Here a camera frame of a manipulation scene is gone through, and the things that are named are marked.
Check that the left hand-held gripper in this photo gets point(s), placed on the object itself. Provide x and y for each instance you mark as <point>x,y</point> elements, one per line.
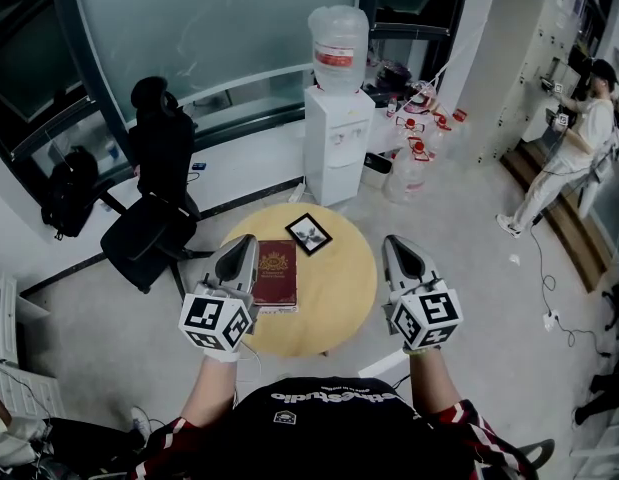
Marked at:
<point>214,320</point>

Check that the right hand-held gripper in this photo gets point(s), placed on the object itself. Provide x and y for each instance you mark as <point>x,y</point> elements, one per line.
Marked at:
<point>429,318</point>

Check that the burgundy gold crest book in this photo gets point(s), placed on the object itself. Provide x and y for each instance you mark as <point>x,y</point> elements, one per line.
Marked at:
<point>279,273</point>

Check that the person's left forearm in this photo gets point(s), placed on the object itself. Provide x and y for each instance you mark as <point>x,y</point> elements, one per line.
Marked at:
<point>209,393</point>

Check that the person's right forearm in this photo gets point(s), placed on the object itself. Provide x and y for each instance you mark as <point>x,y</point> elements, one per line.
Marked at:
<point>436,383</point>

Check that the round wooden table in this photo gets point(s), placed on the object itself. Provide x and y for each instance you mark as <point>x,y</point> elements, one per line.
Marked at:
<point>334,293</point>

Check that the white wristband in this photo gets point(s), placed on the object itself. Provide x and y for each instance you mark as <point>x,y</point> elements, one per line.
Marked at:
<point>221,358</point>

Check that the black office chair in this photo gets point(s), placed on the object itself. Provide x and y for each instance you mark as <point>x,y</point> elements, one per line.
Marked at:
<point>149,238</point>

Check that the clear jug red cap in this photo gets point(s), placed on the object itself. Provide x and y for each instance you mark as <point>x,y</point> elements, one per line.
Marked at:
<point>405,175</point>
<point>460,118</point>
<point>439,135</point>
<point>411,128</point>

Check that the white paper sheet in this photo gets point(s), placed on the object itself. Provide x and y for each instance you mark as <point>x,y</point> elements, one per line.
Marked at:
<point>384,364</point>

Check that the white power strip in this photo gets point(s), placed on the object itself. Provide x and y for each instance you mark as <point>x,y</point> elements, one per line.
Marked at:
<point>296,194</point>

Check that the white bin black lid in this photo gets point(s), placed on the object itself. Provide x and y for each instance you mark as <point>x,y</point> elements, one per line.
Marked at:
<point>378,169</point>

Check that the small dark device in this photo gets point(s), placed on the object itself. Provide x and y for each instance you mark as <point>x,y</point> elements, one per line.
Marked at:
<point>199,166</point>

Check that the white water dispenser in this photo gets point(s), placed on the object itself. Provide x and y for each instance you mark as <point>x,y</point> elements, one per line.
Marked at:
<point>336,153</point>

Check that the wooden step platform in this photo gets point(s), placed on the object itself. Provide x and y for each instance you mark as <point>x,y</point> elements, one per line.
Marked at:
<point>564,223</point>

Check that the small clear bottle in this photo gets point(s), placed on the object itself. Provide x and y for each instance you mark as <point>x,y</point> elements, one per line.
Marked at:
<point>391,108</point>

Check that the person's black red jersey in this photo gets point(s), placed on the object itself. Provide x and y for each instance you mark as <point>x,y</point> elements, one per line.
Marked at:
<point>339,438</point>

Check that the black backpack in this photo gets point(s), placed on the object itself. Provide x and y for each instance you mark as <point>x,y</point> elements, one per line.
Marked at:
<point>71,193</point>

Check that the grey chair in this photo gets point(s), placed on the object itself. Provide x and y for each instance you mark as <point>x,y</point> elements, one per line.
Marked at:
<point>536,455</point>

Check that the white drawer cabinet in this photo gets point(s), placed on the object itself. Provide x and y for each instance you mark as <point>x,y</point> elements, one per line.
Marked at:
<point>19,358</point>

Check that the large clear water bottle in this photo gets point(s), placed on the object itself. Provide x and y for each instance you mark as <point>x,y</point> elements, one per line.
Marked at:
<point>338,48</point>

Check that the white locker cabinet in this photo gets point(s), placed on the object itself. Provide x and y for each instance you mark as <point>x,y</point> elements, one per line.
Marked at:
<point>509,58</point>

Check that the frosted glass whiteboard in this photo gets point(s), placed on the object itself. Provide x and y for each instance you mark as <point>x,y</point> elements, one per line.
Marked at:
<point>214,33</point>

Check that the white metal rack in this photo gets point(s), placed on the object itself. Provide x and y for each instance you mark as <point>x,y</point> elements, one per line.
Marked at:
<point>604,443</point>

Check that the black picture frame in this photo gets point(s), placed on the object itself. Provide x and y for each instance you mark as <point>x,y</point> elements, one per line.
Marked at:
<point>309,233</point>

